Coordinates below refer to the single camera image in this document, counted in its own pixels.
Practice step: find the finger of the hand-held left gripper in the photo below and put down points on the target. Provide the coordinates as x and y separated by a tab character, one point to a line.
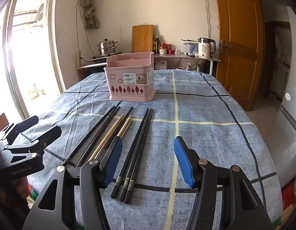
28	122
48	133

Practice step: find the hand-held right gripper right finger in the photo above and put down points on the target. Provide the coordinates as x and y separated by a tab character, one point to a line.
182	158

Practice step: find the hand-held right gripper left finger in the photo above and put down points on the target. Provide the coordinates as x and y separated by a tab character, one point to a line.
114	158

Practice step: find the pink plastic utensil basket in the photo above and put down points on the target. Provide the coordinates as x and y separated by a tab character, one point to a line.
128	93

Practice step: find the blue plaid blanket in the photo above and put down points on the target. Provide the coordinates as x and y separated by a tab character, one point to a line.
210	105

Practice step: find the sliding glass door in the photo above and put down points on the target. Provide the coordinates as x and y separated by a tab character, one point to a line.
30	52

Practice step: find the white bowl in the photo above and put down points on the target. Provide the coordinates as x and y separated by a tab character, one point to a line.
180	68

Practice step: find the black induction cooker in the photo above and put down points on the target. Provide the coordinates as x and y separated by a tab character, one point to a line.
100	58

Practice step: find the plastic bags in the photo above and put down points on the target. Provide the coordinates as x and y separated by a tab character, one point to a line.
193	67

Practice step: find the white plastic jug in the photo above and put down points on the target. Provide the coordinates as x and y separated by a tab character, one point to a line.
161	66

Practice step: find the metal side table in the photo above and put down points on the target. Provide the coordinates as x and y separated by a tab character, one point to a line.
167	55

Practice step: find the stainless steel steamer pot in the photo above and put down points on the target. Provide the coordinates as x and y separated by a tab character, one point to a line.
106	46

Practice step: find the clear glass cup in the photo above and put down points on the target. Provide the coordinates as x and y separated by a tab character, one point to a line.
178	50

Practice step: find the air conditioner outdoor unit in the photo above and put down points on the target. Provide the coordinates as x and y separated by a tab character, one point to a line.
40	14

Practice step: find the water filter pitcher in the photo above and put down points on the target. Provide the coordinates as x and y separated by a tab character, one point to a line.
191	49

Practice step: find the red lid jar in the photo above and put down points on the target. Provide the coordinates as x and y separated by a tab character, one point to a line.
163	50

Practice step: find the white electric kettle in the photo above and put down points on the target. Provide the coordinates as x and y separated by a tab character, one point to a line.
205	49

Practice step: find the grey refrigerator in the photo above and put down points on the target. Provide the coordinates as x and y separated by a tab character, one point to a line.
289	124

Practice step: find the dark oil bottle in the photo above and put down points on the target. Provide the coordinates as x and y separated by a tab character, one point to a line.
157	45

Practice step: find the wooden door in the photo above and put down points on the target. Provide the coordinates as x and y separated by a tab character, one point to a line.
239	52

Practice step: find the hanging grey cloth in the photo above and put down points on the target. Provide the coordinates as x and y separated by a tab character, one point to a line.
90	16

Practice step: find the bamboo cutting board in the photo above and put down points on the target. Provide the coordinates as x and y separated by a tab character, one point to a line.
142	38

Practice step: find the wall power strip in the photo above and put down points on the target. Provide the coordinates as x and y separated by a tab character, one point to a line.
78	58

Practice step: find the white wall switch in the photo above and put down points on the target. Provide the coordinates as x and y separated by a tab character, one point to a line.
65	28

